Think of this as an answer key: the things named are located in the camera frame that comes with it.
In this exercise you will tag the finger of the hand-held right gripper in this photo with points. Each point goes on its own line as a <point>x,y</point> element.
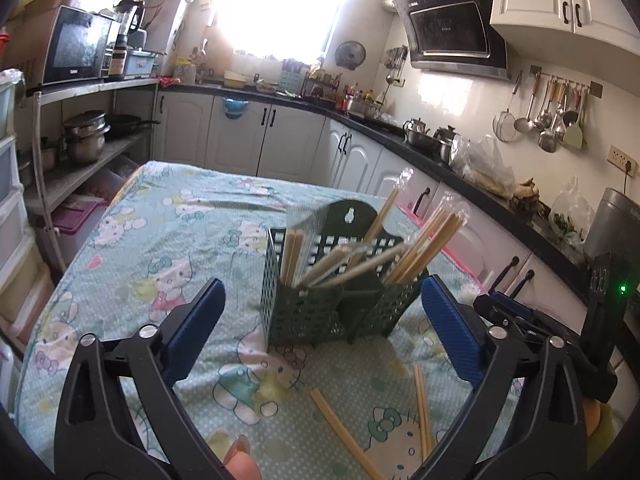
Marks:
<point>540,322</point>

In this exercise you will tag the blue plastic box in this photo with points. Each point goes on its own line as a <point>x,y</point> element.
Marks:
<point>140,64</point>

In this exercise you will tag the steel cooking pot with lid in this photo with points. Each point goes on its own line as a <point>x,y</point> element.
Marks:
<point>445,142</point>

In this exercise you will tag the black blender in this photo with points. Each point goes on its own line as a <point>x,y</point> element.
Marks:
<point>127,25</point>

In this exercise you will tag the black range hood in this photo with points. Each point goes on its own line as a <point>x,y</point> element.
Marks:
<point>450,30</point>

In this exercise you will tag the bunch of wooden chopsticks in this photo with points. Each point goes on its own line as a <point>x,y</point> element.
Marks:
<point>425,247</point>

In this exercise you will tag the printed cartoon blanket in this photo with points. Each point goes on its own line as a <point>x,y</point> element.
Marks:
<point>175,240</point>

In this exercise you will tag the row of condiment bottles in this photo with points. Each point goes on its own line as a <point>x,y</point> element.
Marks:
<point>360,95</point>

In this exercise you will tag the grey round appliance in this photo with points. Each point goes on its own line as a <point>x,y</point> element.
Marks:
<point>615,220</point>

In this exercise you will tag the steel kettle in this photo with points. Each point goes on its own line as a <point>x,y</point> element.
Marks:
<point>416,132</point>

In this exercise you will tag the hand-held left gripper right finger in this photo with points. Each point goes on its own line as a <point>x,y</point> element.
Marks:
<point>450,330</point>

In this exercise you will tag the black frying pan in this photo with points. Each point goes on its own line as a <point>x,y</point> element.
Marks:
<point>127,124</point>

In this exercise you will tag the pink plastic bin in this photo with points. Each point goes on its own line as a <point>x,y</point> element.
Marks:
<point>75,217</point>

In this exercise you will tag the person's left hand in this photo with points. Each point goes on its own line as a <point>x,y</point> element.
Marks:
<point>242,467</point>

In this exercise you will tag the grey stone shelf rack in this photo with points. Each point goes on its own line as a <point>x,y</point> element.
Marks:
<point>80,180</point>

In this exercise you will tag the teal knife block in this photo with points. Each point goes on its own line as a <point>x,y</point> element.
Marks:
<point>292,77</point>

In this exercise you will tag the green plastic utensil basket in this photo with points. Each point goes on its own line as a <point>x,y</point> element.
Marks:
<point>357,310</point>

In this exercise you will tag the black microwave oven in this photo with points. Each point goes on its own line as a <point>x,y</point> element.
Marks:
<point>75,45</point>

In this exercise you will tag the stainless steel pot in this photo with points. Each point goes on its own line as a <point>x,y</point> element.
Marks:
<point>85,137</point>

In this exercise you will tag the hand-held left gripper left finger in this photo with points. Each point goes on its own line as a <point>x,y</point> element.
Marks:
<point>195,330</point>

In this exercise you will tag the black kitchen countertop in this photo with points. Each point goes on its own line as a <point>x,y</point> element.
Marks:
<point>555,250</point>

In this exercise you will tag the wall power socket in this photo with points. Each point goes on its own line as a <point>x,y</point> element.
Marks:
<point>620,157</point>

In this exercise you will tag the wrapped wooden chopsticks pair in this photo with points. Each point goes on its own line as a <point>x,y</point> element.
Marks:
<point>345,432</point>
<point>423,410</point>

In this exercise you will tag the white lower kitchen cabinets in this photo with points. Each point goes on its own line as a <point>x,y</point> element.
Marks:
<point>295,135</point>

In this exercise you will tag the small steel pot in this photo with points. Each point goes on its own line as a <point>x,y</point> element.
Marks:
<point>37,162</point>

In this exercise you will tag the ginger roots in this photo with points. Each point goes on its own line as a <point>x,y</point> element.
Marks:
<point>526,194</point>

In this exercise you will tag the row of hanging kitchen utensils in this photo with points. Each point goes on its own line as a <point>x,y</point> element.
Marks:
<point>547,120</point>

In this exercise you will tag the plastic drawer unit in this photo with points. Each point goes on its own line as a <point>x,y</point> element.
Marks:
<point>12,220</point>

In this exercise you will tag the plastic bag of greens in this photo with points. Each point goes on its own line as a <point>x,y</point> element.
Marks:
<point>570,210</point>

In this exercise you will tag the bright window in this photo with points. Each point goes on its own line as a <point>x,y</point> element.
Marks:
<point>280,5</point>

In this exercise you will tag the small wall fan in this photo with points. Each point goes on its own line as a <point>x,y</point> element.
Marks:
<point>350,53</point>

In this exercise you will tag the clear plastic bag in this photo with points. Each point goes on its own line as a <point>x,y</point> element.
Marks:
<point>482,165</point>

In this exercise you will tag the blue bag on cabinet door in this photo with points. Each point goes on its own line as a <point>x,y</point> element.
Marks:
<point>235,109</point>

